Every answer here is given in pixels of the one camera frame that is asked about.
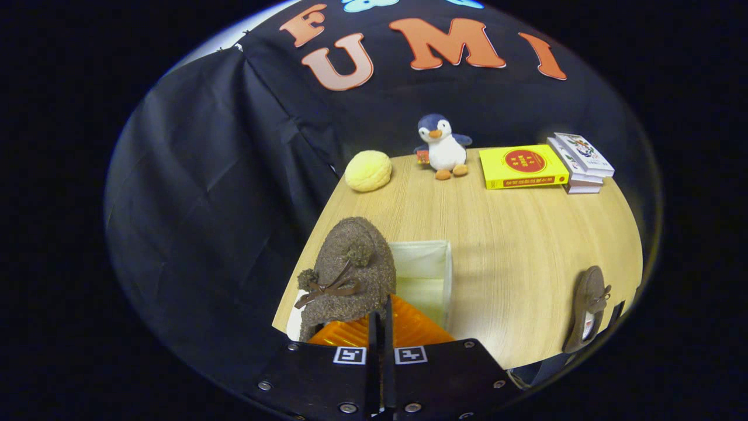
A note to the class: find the yellow book with red circle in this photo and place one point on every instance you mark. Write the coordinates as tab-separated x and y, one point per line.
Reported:
523	161

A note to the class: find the small red packet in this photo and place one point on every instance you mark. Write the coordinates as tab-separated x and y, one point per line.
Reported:
422	156

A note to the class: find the yellow round bread plush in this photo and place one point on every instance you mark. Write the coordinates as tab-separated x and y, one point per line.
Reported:
368	171

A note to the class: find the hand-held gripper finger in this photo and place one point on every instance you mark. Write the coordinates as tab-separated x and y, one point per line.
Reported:
374	374
388	362

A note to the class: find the cream fabric storage box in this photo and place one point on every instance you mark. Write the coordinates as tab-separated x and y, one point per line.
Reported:
421	269

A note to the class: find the brown fuzzy shoe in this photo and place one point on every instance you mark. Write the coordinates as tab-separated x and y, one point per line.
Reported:
350	257
587	292

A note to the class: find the penguin plush toy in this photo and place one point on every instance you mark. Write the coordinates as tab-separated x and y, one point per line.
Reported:
445	149

